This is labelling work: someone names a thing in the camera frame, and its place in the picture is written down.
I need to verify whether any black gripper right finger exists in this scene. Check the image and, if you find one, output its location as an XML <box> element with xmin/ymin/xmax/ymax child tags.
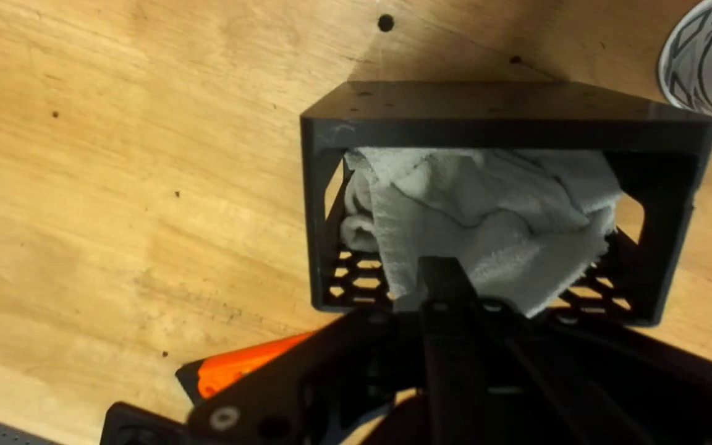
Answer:
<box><xmin>448</xmin><ymin>256</ymin><xmax>712</xmax><ymax>445</ymax></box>

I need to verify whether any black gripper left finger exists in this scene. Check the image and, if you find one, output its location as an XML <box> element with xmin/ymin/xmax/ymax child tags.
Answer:
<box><xmin>184</xmin><ymin>256</ymin><xmax>458</xmax><ymax>445</ymax></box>

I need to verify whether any white cloth towel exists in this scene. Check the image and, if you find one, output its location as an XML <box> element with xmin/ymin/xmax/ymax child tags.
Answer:
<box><xmin>338</xmin><ymin>145</ymin><xmax>624</xmax><ymax>321</ymax></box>

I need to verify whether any black perforated box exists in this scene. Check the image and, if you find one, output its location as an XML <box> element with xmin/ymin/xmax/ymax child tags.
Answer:
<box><xmin>297</xmin><ymin>78</ymin><xmax>712</xmax><ymax>329</ymax></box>

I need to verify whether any orange block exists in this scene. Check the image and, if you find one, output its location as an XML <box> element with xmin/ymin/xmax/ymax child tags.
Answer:
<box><xmin>172</xmin><ymin>326</ymin><xmax>325</xmax><ymax>408</ymax></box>

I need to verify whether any black pole stand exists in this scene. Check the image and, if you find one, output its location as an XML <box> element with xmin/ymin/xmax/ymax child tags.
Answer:
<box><xmin>95</xmin><ymin>399</ymin><xmax>196</xmax><ymax>445</ymax></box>

